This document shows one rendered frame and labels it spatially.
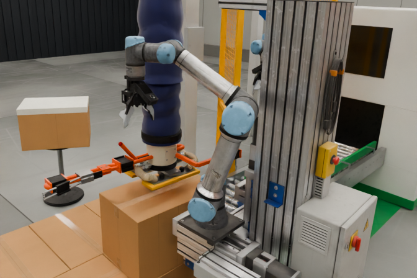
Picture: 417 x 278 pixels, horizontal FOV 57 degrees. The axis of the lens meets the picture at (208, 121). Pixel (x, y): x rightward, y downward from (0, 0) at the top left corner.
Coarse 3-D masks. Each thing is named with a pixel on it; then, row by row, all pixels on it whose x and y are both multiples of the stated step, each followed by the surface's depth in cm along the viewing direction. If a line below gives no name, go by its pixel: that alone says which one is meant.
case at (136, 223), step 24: (120, 192) 219; (144, 192) 220; (168, 192) 221; (192, 192) 222; (120, 216) 203; (144, 216) 197; (168, 216) 205; (120, 240) 209; (144, 240) 197; (168, 240) 210; (120, 264) 215; (144, 264) 201; (168, 264) 214
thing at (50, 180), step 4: (52, 176) 180; (56, 176) 180; (60, 176) 180; (64, 176) 180; (48, 180) 176; (52, 180) 176; (56, 180) 176; (60, 180) 176; (64, 180) 177; (48, 184) 175; (52, 184) 174; (56, 184) 175; (52, 188) 174; (52, 192) 175
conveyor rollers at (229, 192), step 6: (342, 144) 416; (342, 150) 399; (348, 150) 402; (354, 150) 400; (342, 156) 388; (354, 162) 372; (336, 174) 347; (240, 180) 333; (228, 186) 318; (234, 186) 316; (228, 192) 307; (234, 192) 305; (228, 198) 297; (228, 204) 287; (234, 204) 292; (228, 210) 284
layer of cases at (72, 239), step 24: (72, 216) 266; (96, 216) 267; (0, 240) 238; (24, 240) 239; (48, 240) 240; (72, 240) 241; (96, 240) 241; (0, 264) 217; (24, 264) 218; (48, 264) 219; (72, 264) 219; (96, 264) 220
